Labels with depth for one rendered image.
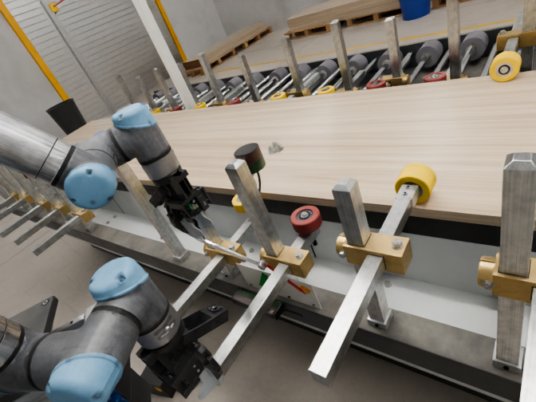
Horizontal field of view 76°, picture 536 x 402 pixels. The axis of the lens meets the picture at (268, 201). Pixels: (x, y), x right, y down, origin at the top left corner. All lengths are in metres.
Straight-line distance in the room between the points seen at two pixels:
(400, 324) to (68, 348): 0.67
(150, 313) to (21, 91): 8.03
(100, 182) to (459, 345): 0.76
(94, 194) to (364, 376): 1.32
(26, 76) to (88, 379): 8.18
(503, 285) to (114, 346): 0.56
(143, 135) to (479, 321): 0.87
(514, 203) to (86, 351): 0.57
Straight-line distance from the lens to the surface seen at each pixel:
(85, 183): 0.61
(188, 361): 0.67
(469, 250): 0.94
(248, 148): 0.77
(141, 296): 0.56
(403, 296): 1.04
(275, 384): 1.72
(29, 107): 8.50
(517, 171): 0.51
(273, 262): 0.89
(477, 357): 0.86
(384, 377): 1.63
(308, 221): 0.88
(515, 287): 0.65
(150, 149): 0.74
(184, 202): 0.77
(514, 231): 0.57
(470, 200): 0.87
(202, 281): 1.00
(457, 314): 1.01
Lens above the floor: 1.45
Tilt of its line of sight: 32 degrees down
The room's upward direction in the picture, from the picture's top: 24 degrees counter-clockwise
